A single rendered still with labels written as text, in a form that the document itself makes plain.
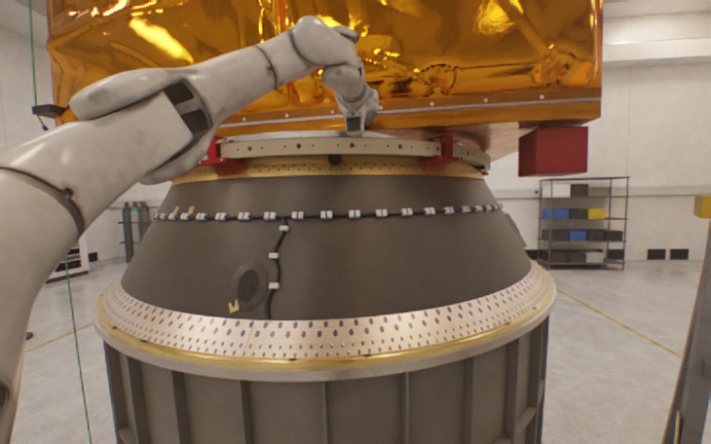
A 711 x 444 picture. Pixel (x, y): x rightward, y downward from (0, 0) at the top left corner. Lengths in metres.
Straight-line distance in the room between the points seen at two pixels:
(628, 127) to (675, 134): 0.95
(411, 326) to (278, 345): 0.32
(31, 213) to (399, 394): 0.72
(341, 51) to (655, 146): 8.22
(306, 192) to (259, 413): 0.58
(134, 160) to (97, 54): 1.13
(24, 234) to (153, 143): 0.14
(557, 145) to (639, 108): 7.42
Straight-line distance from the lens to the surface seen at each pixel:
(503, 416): 1.10
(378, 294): 0.71
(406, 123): 0.89
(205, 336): 0.79
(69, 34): 1.57
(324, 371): 0.66
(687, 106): 9.02
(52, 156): 0.30
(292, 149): 0.83
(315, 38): 0.47
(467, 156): 1.08
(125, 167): 0.32
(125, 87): 0.33
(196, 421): 0.94
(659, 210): 8.55
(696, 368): 0.84
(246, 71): 0.42
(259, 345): 0.71
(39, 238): 0.25
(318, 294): 0.70
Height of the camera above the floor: 1.52
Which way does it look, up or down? 5 degrees down
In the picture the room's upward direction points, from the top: 1 degrees counter-clockwise
